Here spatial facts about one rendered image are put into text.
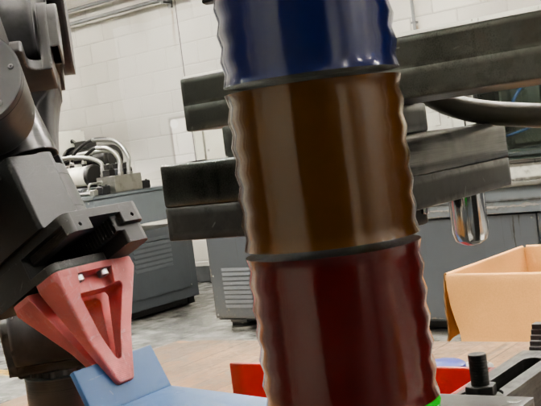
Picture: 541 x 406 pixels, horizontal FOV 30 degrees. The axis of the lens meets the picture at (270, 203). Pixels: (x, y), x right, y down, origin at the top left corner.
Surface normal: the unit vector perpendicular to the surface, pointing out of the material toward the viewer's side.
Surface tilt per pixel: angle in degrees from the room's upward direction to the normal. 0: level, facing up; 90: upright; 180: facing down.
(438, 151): 90
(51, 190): 65
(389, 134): 104
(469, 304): 88
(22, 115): 120
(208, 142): 90
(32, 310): 109
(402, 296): 76
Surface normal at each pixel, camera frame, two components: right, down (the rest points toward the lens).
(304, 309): -0.42, -0.14
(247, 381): -0.57, 0.11
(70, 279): 0.79, -0.16
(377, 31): 0.63, -0.29
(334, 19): 0.26, 0.26
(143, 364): 0.67, -0.50
